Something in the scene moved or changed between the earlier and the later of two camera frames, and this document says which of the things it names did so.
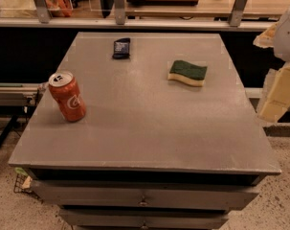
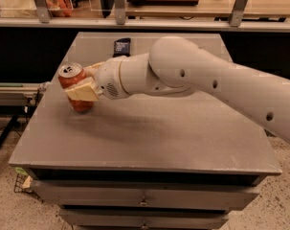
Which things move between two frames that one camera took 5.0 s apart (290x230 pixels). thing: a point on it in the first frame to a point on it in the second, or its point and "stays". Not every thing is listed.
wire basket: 18,187 stays
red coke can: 62,84 to 69,74
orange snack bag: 58,5 stays
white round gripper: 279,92 to 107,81
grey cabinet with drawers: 169,140 stays
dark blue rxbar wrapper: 122,49 stays
